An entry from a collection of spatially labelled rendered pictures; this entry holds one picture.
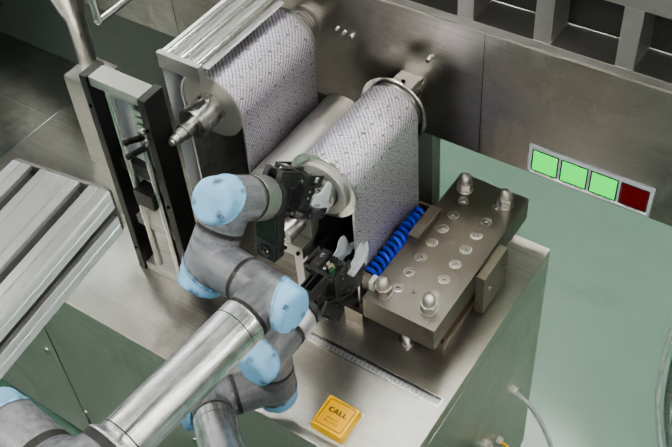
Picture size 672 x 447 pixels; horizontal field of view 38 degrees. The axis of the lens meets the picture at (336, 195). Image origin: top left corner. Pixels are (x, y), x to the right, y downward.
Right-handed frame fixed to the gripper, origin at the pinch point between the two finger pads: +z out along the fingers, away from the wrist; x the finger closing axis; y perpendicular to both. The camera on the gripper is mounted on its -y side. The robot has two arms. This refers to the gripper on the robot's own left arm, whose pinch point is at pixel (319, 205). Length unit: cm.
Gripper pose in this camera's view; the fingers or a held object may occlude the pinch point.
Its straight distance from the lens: 175.9
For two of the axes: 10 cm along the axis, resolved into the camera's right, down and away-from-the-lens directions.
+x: -8.3, -3.6, 4.3
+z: 4.6, -0.2, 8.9
